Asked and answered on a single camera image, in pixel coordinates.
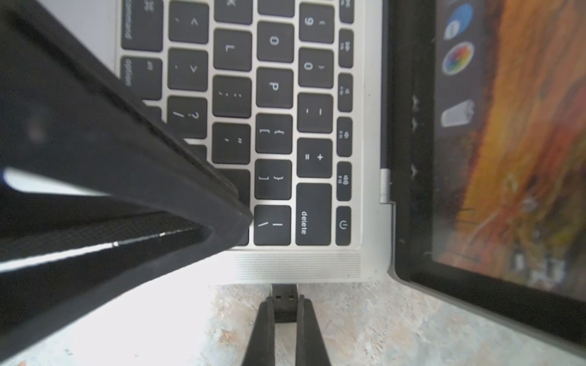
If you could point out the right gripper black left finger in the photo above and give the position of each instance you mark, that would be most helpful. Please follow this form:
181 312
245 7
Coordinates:
261 346

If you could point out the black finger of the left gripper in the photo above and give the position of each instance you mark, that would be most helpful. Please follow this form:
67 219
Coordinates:
97 196

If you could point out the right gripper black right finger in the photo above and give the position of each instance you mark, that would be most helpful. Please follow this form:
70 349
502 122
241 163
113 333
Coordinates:
310 346

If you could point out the black usb mouse receiver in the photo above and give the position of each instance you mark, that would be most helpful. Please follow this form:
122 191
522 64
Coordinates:
285 302

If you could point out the silver laptop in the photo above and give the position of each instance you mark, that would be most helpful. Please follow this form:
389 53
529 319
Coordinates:
439 142

